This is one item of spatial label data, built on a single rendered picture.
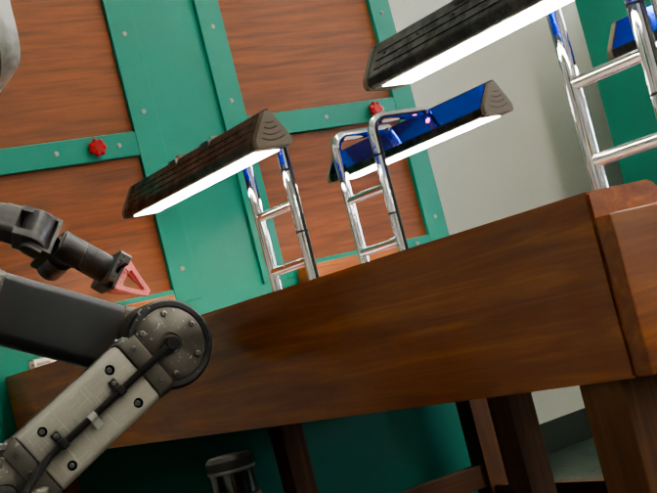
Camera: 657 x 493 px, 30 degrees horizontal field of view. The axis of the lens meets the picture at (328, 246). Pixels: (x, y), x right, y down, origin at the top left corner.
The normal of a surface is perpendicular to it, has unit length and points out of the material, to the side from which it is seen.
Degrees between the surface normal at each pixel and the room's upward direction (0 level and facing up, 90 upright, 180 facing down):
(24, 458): 90
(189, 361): 91
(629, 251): 90
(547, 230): 90
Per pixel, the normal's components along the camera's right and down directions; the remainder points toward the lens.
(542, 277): -0.81, 0.17
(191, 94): 0.53, -0.18
